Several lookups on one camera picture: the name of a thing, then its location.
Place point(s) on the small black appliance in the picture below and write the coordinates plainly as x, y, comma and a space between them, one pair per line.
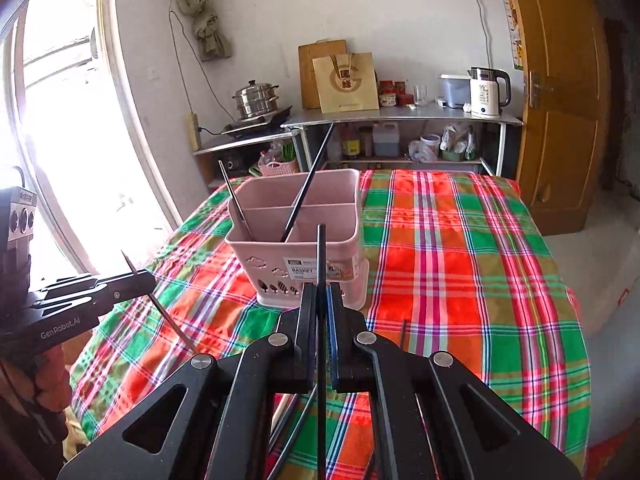
232, 164

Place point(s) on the low metal side shelf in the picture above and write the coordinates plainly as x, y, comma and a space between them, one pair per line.
225, 147

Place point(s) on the pink plastic utensil basket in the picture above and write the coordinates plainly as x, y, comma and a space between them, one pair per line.
260, 252

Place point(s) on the person's left hand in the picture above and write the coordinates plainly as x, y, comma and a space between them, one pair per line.
52, 375

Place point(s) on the black chopstick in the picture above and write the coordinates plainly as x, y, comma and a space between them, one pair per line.
320, 255
404, 335
295, 440
310, 180
227, 185

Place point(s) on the tan paper bag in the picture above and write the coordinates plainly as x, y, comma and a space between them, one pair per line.
345, 85

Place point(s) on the metal kitchen shelf table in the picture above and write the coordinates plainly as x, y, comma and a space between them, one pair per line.
400, 115

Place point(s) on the translucent plastic jug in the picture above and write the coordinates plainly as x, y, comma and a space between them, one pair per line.
385, 142

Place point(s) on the wooden door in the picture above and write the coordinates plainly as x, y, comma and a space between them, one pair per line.
560, 85

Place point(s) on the clear plastic bag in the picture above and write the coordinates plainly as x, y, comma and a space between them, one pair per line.
417, 152

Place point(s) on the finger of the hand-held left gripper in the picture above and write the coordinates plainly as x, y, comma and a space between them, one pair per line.
130, 287
75, 281

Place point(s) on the white window frame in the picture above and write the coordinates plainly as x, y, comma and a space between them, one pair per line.
130, 125

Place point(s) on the stainless steel steamer pot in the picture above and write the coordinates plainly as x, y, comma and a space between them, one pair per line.
256, 100

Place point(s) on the wooden cutting board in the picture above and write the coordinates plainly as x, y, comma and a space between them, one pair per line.
306, 70

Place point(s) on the yellowed power strip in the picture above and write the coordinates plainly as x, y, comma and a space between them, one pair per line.
193, 132

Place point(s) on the hanging beige cloth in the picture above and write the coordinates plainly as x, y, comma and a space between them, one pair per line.
210, 30

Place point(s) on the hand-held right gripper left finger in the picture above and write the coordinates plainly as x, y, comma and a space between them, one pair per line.
309, 340

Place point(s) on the white electric kettle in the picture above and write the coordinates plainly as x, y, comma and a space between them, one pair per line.
485, 92

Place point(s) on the pink woven basket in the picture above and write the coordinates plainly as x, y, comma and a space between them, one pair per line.
280, 167

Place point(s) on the green basket with bags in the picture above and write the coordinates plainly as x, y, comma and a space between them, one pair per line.
460, 150

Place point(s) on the light tan chopstick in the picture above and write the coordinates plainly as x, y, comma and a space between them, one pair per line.
172, 322

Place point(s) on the white lidded jar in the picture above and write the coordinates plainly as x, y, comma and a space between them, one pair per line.
431, 142

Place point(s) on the clear drinking glass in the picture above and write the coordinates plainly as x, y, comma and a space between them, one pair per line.
421, 95

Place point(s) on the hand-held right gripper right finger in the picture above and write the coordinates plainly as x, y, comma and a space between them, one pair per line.
332, 340

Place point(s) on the black induction cooker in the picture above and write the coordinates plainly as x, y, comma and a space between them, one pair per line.
250, 127

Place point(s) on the grey plastic storage container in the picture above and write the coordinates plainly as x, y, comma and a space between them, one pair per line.
452, 91

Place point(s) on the plaid tablecloth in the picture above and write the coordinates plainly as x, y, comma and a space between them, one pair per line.
450, 260

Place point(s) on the dark sauce bottle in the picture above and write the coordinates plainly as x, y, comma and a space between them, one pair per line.
351, 142

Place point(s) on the colourful wall poster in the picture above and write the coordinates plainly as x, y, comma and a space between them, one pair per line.
512, 25

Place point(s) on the brown lidded bottle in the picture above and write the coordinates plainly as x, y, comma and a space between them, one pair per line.
367, 142

